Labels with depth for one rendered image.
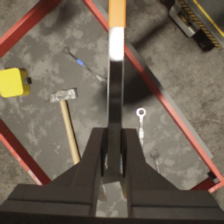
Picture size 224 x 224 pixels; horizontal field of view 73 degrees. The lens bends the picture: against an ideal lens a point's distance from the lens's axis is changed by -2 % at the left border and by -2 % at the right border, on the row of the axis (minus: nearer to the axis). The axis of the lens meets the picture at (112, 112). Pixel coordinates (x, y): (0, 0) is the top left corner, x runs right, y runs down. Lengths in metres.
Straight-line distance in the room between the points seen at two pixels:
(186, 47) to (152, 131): 1.12
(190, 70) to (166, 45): 0.29
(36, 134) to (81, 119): 0.16
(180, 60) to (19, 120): 1.27
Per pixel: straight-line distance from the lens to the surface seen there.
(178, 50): 1.49
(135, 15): 1.51
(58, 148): 0.54
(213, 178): 0.56
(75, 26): 0.52
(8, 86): 0.54
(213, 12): 1.29
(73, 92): 0.46
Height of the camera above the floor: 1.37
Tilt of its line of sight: 82 degrees down
